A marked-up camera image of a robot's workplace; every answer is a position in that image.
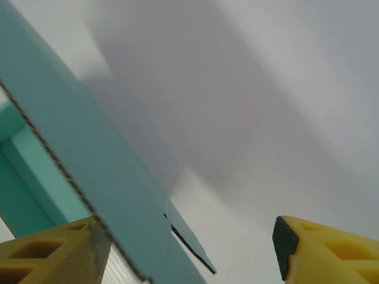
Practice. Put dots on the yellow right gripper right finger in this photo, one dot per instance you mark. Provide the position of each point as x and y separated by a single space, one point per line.
331 257

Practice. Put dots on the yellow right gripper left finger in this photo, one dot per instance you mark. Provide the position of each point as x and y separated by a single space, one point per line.
44 257

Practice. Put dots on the green paper box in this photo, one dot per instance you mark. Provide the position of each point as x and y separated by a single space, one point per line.
89 148

